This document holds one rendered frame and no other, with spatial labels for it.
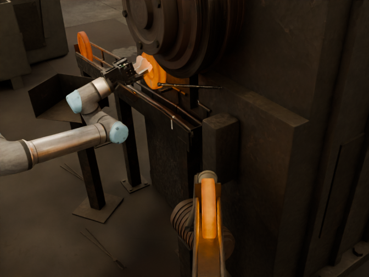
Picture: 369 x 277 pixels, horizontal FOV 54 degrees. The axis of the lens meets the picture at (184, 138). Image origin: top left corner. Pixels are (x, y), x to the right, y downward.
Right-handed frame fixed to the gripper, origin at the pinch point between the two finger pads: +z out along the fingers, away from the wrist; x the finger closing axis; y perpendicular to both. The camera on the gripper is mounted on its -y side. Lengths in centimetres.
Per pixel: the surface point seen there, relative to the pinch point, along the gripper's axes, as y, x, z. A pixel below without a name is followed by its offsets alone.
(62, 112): -15, 31, -38
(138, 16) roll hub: 27.0, -19.7, -6.3
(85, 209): -72, 31, -53
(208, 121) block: -3.9, -42.4, -4.2
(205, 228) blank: -7, -71, -28
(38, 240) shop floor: -66, 24, -79
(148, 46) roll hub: 18.4, -23.1, -7.7
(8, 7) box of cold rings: -6, 217, -22
